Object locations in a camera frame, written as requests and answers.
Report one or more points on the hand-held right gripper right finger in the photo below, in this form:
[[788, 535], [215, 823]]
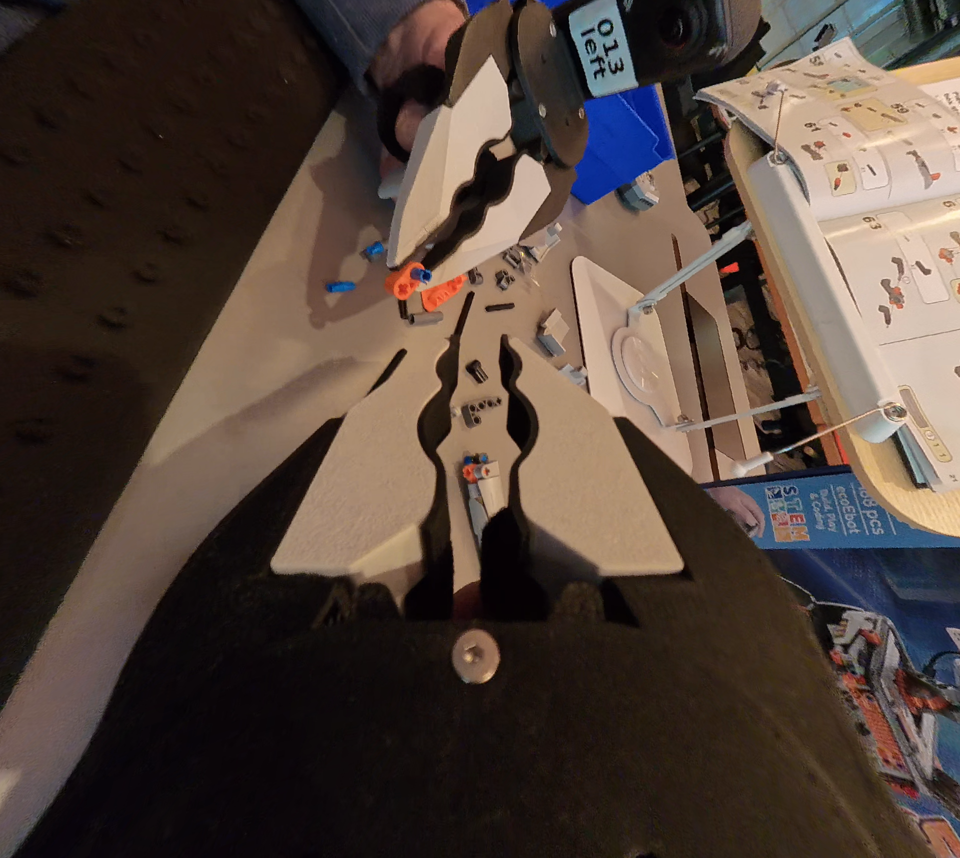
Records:
[[592, 498]]

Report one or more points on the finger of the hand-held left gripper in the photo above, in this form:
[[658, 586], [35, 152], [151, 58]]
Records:
[[457, 160], [517, 198]]

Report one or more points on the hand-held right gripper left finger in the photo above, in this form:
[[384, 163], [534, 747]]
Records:
[[360, 490]]

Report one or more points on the blue pin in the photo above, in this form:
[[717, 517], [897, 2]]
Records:
[[373, 251], [341, 286], [425, 275]]

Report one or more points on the orange connector piece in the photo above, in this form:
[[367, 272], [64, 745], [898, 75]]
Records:
[[401, 280]]

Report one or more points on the person's left hand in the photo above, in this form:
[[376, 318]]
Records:
[[420, 40]]

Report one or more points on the grey flat panel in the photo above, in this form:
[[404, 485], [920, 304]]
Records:
[[541, 241]]

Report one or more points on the dark grey tube connectors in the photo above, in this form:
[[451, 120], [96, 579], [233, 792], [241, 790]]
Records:
[[507, 280]]

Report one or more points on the grey white orange assembly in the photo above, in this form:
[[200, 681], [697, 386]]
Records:
[[486, 490]]

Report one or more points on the blue tagged storage bin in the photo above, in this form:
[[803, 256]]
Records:
[[630, 145]]

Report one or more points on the grey electronic module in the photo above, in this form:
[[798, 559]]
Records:
[[639, 192]]

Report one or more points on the orange triangular panel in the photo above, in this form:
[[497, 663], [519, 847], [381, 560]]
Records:
[[444, 295]]

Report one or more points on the grey curved panel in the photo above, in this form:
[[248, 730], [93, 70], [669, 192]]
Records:
[[574, 375]]

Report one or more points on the medium black axle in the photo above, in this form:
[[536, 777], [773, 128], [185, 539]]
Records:
[[460, 316]]

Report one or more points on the dark grey angled beam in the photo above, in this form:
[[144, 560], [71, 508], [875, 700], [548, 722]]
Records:
[[472, 414]]

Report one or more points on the grey angular panel piece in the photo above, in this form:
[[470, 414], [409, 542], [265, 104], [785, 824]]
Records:
[[553, 333]]

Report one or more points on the short black connector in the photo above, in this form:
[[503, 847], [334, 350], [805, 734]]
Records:
[[477, 370]]

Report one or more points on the white book stand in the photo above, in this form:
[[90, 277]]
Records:
[[637, 318]]

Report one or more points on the dark blue robot kit box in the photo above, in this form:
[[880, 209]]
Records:
[[885, 610]]

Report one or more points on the instruction booklet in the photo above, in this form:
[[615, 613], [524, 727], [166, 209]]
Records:
[[862, 145]]

